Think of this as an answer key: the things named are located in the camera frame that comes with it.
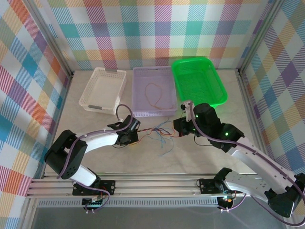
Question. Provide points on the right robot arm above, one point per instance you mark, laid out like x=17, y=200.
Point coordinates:
x=250, y=155

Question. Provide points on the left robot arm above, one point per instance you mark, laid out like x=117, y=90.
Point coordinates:
x=100, y=138

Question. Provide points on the green perforated plastic basket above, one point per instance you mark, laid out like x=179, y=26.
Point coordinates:
x=200, y=81

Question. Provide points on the white perforated plastic basket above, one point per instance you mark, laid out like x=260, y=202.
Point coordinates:
x=102, y=90

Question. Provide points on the lavender perforated plastic basket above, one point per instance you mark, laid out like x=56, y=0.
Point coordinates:
x=155, y=76

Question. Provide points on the aluminium table edge rail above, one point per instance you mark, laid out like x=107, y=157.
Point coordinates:
x=251, y=107
x=59, y=119

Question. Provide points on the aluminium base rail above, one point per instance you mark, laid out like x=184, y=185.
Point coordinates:
x=155, y=186

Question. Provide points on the aluminium frame post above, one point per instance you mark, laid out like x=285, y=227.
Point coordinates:
x=53, y=38
x=260, y=35

